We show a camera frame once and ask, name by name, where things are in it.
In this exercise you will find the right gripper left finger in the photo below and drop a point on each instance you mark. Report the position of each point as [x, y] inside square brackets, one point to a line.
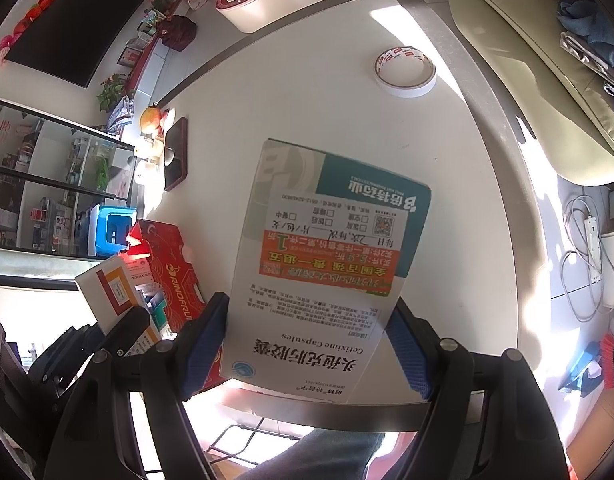
[171, 372]

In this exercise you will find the black television screen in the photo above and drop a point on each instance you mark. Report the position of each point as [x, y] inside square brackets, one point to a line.
[70, 38]

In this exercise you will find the blue plastic stool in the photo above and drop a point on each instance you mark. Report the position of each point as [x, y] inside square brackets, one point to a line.
[111, 227]

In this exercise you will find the beige sofa chair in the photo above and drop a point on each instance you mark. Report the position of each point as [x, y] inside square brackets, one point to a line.
[563, 101]

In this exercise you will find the white tape roll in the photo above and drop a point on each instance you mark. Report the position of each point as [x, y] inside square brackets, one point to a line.
[405, 72]

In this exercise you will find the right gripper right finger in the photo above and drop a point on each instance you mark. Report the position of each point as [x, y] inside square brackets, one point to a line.
[441, 371]

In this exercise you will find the dark red bag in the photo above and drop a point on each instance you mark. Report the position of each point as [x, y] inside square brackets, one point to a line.
[176, 32]

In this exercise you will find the orange fruit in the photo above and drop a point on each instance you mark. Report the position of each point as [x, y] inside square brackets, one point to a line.
[150, 120]

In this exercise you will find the blue folded clothes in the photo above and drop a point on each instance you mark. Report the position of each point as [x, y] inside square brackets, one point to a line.
[585, 19]

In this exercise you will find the white red yellow box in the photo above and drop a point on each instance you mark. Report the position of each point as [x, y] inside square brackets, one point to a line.
[119, 283]

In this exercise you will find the white power strip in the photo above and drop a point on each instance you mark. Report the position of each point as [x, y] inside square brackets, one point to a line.
[594, 252]

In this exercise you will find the black smartphone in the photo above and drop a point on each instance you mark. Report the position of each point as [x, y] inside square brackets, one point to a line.
[176, 154]

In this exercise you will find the potted green plant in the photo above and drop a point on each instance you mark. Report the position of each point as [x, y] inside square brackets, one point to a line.
[113, 89]

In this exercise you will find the large cefixime capsule box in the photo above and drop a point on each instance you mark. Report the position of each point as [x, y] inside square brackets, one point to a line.
[326, 247]

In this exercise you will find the red cardboard fruit box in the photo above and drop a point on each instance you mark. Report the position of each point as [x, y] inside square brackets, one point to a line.
[162, 246]

